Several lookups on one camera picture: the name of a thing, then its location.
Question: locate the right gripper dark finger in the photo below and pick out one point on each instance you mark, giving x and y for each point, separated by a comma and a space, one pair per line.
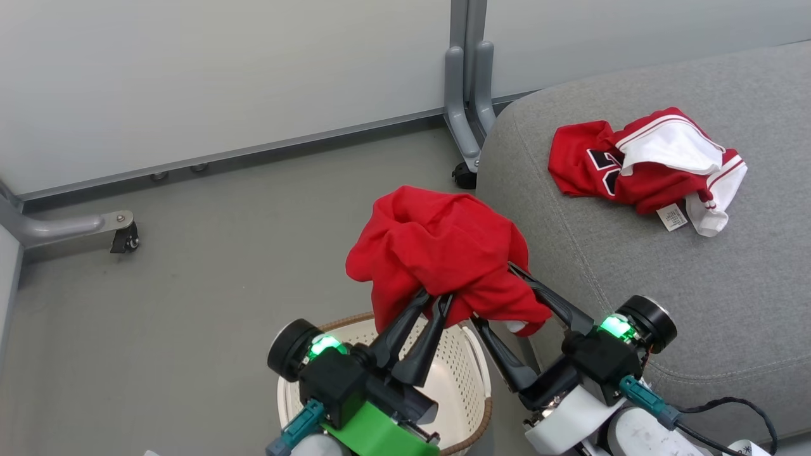
507, 361
561, 310

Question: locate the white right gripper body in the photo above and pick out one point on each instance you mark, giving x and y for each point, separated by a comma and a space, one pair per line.
570, 421

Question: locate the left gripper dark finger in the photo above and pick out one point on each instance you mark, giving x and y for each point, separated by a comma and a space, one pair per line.
399, 329
427, 348

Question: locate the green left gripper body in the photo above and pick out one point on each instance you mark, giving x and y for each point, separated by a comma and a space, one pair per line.
380, 434

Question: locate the plain red garment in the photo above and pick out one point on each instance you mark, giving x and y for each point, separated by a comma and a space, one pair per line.
443, 247

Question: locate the red and white jersey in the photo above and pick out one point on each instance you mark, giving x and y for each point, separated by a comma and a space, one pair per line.
646, 171

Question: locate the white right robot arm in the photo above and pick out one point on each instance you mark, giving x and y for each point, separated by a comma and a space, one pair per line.
646, 437

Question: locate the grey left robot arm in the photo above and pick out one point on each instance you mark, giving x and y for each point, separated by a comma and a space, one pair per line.
317, 448

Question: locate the white plastic laundry basket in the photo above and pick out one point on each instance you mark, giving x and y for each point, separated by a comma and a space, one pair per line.
459, 380

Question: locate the grey fabric sofa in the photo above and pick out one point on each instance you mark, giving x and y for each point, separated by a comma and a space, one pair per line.
697, 285

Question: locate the black caster wheel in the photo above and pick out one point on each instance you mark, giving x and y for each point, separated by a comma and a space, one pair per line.
464, 177
127, 239

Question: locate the grey upright partition leg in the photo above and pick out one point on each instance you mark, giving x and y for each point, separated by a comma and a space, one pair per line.
466, 82

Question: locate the grey flat partition foot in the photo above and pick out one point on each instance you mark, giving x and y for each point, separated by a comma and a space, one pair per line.
57, 227

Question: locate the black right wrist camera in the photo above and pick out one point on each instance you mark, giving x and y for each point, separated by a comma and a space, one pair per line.
602, 364

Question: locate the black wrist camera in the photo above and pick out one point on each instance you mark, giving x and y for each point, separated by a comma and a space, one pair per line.
602, 364
332, 386

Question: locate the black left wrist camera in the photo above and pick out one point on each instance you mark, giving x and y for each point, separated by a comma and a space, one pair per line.
332, 386

